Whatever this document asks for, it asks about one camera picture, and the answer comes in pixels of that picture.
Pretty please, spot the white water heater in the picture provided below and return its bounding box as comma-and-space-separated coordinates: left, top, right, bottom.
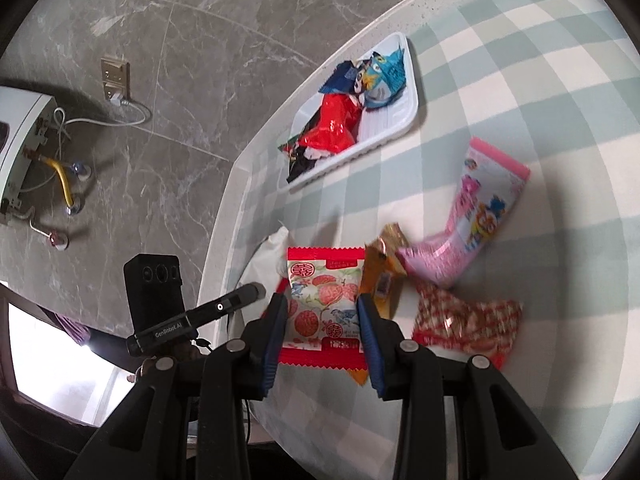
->
0, 86, 57, 226

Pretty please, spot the orange snack packet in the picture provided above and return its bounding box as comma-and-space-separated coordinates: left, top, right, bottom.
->
347, 222, 408, 387

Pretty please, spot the blue snack packet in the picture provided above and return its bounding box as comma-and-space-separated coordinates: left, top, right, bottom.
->
318, 60, 368, 95

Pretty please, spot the black snack packet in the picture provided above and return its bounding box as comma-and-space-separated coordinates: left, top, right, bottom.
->
286, 145, 326, 183

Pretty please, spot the long white snack packet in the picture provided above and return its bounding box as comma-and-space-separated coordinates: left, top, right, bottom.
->
239, 226, 291, 321

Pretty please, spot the blue panda print packet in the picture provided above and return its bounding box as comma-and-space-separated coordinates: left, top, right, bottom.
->
360, 45, 408, 111

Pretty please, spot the purple cloth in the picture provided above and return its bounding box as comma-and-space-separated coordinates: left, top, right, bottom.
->
50, 310, 91, 346

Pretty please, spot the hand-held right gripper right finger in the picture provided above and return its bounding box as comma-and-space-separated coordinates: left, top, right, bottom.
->
356, 292, 576, 480

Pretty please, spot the yellow gas hose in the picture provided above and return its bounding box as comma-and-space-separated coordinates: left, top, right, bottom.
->
42, 157, 83, 213

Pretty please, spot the red fruit print packet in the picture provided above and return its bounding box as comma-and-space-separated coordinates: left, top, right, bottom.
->
277, 246, 368, 371

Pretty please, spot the red white patterned packet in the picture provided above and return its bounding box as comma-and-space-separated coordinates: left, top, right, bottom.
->
411, 280, 525, 368

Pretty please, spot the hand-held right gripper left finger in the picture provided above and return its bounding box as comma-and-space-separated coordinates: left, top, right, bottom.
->
65, 292, 290, 480

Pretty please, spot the white plastic tray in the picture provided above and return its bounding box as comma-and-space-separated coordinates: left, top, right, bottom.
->
277, 31, 420, 193

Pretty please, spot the gold wall socket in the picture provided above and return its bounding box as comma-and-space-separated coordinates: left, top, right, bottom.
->
100, 57, 132, 103

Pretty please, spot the white power cable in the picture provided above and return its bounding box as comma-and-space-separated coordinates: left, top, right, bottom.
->
57, 95, 152, 128

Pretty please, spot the red snack packet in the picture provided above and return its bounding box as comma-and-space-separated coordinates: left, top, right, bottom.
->
300, 92, 366, 158

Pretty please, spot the braided metal hose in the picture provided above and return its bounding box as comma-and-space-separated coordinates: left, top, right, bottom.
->
10, 209, 68, 252

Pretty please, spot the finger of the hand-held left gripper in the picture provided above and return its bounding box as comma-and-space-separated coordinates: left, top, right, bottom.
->
187, 282, 266, 328

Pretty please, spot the pink snack packet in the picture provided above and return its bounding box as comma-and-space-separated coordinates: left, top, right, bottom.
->
397, 137, 532, 288

